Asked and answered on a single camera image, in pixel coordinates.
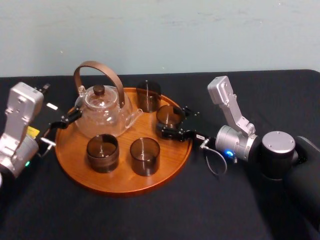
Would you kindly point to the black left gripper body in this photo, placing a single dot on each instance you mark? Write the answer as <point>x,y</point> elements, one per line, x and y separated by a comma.
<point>51,115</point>

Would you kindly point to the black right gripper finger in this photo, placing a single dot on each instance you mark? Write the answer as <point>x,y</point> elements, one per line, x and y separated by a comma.
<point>181,112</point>
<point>172,132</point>

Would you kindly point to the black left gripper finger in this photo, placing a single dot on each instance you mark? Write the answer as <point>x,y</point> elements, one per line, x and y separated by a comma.
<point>70,117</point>
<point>45,88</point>

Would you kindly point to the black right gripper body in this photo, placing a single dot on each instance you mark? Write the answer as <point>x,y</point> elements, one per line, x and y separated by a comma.
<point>202,127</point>

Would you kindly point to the smoky glass cup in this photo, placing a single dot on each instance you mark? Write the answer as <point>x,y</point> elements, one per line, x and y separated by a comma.
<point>165,115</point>
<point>102,157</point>
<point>145,160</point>
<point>148,100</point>

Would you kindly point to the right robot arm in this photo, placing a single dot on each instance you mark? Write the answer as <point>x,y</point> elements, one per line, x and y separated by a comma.
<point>275,147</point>

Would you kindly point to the round wooden tray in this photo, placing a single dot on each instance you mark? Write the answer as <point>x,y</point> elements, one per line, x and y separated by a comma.
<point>125,182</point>

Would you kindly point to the glass teapot lid, brown knob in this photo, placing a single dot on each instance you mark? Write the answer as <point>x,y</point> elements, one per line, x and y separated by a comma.
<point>98,92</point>

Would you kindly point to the black table cloth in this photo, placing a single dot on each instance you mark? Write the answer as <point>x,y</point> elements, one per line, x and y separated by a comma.
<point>160,215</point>

